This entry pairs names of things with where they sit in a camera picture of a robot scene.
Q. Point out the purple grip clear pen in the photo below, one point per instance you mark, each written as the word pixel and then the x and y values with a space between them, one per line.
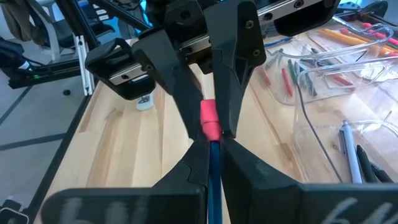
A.
pixel 351 149

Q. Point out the yellow pencil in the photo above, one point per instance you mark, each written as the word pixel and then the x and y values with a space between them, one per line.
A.
pixel 342 37

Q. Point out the dark red crayon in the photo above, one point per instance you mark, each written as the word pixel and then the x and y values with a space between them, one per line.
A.
pixel 342 80

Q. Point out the white office chair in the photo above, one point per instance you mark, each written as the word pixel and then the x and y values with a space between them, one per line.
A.
pixel 54 28

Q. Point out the black pen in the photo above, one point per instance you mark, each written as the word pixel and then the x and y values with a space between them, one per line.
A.
pixel 382 174
pixel 365 165

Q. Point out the blue pencil pink eraser tip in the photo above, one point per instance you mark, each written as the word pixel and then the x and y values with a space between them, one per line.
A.
pixel 210 121

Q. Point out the flat rectangular block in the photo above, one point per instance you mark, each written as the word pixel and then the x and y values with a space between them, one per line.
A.
pixel 145 102

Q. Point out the small black floor knob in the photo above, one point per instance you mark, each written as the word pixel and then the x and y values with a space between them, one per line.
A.
pixel 66 92

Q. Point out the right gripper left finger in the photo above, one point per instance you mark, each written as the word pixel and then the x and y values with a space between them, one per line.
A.
pixel 124 205

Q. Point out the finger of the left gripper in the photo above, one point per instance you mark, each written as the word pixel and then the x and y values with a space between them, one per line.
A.
pixel 183 93
pixel 230 46

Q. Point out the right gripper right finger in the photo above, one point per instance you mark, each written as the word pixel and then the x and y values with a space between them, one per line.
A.
pixel 295 202

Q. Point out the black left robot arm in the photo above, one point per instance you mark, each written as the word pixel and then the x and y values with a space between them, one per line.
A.
pixel 18 68

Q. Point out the clear plastic bin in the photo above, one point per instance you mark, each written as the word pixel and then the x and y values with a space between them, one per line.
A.
pixel 357 31
pixel 342 52
pixel 311 140

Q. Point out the dark hanging jacket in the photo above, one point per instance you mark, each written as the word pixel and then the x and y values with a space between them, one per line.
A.
pixel 18 18

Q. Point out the black aluminium table frame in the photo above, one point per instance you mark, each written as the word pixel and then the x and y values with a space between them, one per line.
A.
pixel 56 161

